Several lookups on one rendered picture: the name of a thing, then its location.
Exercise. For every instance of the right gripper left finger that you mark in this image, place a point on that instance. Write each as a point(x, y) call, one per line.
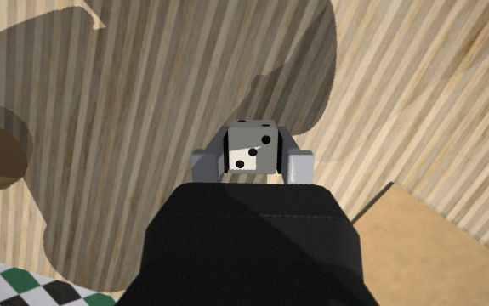
point(206, 166)

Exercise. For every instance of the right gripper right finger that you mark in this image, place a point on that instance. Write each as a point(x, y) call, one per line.
point(299, 168)

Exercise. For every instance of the white die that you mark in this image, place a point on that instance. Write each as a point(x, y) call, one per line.
point(252, 144)

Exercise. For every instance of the tan mat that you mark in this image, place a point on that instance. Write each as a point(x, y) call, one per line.
point(418, 255)

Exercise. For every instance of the wooden table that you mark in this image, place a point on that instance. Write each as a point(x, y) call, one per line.
point(397, 85)

